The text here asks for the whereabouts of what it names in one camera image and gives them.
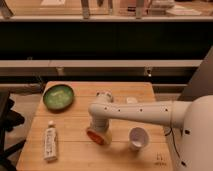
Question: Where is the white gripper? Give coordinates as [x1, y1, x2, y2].
[86, 127, 112, 145]

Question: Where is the red pepper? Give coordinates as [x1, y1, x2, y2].
[87, 131, 104, 145]

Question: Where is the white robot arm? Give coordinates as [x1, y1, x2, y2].
[88, 92, 213, 171]

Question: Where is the white ceramic cup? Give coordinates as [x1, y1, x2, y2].
[129, 127, 149, 151]

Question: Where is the white rectangular sponge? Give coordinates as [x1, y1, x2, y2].
[126, 97, 138, 104]

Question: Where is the white tube bottle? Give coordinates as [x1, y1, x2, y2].
[44, 121, 57, 162]

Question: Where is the green bowl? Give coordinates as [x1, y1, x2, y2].
[43, 84, 74, 111]

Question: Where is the black chair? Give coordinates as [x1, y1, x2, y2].
[0, 91, 26, 171]

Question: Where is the black cable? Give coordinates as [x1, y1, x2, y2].
[163, 126, 184, 166]

